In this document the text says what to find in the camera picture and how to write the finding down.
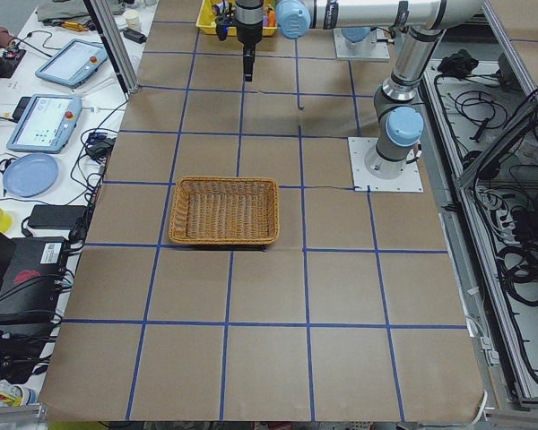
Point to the upper teach pendant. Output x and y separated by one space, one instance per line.
73 64

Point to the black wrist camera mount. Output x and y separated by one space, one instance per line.
224 18

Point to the brown wicker basket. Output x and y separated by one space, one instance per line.
216 210

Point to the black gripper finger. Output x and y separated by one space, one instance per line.
249 57

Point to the black cloth bundle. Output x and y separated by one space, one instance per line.
459 65

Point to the yellow woven tray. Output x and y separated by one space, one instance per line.
205 20

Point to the teach pendant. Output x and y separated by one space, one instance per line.
46 124
73 64

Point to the black power adapter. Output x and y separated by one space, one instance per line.
52 217

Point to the blue plate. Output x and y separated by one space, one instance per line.
30 175

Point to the orange toy carrot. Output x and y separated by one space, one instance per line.
271 18

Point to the lower teach pendant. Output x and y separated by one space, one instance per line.
46 124

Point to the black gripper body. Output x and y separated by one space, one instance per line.
248 36

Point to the aluminium frame post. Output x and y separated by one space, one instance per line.
111 38

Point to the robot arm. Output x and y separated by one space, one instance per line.
426 21

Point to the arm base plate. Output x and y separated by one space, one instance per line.
371 173
361 44

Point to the black computer box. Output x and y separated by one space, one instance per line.
32 270

